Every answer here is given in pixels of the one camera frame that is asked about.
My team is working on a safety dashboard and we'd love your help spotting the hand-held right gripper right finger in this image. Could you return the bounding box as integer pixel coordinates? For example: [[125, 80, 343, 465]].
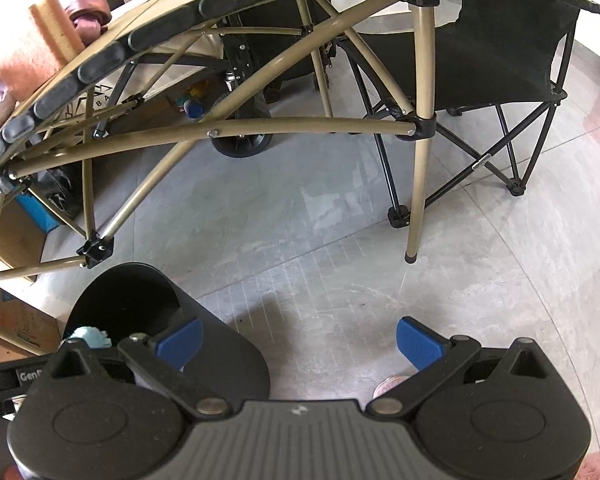
[[367, 316, 551, 418]]

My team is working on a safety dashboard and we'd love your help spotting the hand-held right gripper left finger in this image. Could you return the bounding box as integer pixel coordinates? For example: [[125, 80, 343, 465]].
[[50, 317, 231, 418]]

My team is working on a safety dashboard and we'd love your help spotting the black trash bin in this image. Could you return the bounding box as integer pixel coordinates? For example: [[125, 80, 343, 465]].
[[62, 262, 272, 403]]

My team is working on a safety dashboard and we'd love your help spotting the light blue plush toy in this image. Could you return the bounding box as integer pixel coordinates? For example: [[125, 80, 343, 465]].
[[71, 326, 113, 349]]

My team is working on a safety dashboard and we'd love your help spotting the pink round lid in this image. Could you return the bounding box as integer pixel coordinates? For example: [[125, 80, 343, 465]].
[[374, 375, 412, 398]]

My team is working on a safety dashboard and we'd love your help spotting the printed cardboard box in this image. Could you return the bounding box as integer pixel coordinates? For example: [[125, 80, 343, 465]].
[[0, 282, 67, 357]]

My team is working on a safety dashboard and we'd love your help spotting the blue box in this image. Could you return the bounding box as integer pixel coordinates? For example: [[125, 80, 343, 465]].
[[14, 191, 62, 234]]

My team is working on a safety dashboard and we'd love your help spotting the black folding cart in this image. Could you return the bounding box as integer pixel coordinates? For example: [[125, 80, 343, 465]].
[[210, 0, 331, 159]]

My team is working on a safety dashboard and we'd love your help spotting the tan folding table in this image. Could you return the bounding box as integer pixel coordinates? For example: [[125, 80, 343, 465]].
[[0, 0, 600, 356]]

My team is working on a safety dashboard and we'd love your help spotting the black folding chair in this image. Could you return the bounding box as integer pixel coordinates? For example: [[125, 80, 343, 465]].
[[347, 0, 600, 228]]

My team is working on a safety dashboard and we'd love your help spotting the brown pink cloth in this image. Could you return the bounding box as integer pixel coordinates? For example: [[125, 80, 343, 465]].
[[64, 0, 114, 32]]

